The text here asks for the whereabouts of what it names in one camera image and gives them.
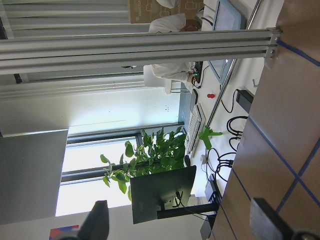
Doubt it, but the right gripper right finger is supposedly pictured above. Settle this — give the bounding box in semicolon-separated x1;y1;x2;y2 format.
250;198;294;240

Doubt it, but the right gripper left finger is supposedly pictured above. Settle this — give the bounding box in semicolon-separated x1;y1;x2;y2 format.
77;200;110;240

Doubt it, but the black monitor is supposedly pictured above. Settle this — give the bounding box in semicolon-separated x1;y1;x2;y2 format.
130;165;197;224

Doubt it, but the green potted plant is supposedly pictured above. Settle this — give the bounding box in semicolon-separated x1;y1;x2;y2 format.
100;127;187;200

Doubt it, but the green tape piece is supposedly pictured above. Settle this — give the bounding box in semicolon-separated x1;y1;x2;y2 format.
198;127;223;150

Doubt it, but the white keyboard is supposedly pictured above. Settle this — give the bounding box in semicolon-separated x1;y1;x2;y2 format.
184;103;206;157

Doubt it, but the black power adapter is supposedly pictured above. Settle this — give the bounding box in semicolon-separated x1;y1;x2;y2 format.
236;89;254;113

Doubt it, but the black smartphone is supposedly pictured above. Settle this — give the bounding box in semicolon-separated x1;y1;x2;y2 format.
189;89;198;112

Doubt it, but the teach pendant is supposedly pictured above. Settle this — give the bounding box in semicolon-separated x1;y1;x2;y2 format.
207;0;246;85

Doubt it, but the cardboard box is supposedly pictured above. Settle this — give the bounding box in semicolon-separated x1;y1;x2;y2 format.
128;0;204;24

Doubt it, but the metal reacher grabber tool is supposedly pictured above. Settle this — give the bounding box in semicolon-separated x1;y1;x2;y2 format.
205;0;263;128

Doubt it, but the aluminium frame post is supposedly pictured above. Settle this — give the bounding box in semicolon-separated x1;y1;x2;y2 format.
0;28;281;75

